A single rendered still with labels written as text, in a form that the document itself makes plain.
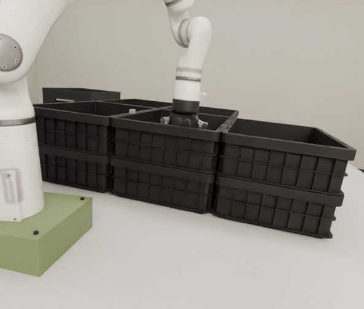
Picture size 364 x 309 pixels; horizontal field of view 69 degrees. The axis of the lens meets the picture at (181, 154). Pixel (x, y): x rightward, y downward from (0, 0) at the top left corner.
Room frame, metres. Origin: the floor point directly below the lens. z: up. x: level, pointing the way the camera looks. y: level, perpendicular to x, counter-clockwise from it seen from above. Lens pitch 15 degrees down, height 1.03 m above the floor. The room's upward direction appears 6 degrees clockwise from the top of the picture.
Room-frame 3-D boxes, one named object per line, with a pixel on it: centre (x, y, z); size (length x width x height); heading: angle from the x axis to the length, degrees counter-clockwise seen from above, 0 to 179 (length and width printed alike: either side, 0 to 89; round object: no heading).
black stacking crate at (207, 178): (0.86, 0.01, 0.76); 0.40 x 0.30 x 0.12; 166
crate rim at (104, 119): (0.93, 0.30, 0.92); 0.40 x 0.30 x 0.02; 166
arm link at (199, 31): (0.74, 0.00, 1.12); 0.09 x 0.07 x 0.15; 42
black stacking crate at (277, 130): (0.79, -0.28, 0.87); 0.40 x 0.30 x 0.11; 166
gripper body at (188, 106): (0.75, 0.00, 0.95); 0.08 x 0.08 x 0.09
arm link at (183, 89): (0.76, 0.00, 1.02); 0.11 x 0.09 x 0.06; 167
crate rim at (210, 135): (0.86, 0.01, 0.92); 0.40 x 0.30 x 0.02; 166
